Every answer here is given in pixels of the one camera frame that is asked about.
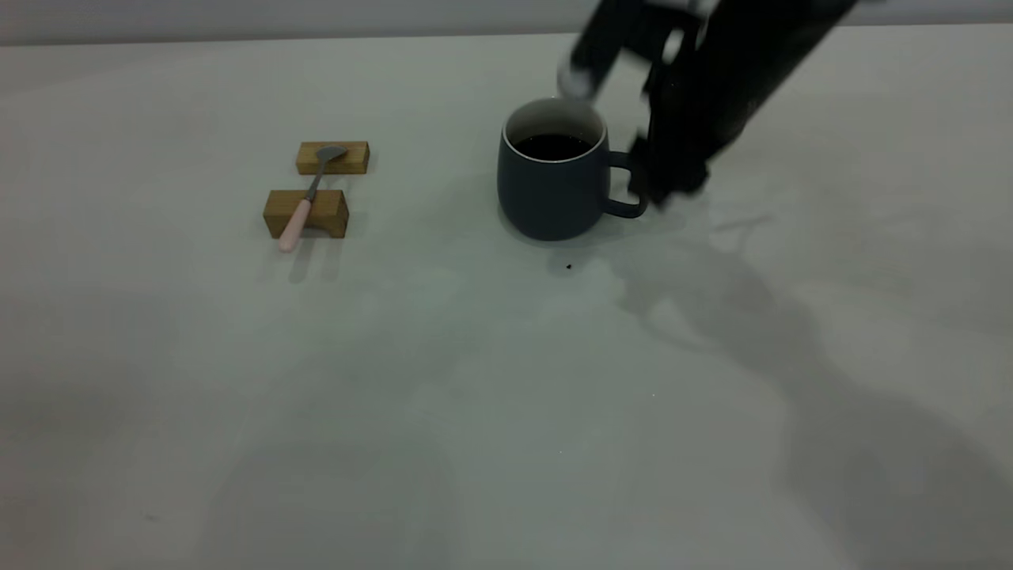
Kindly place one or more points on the flat wooden block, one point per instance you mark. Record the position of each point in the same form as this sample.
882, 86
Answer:
356, 162

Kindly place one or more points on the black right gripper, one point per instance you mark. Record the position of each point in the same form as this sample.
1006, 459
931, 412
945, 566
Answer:
696, 95

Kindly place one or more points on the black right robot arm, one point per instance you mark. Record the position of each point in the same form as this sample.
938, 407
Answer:
791, 32

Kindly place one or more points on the dark grey ceramic mug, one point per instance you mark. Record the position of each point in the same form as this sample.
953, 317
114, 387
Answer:
546, 198

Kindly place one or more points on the black coffee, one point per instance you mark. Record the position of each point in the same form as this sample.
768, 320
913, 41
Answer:
554, 146

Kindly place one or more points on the arched wooden block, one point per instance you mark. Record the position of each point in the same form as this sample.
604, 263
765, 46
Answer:
328, 210

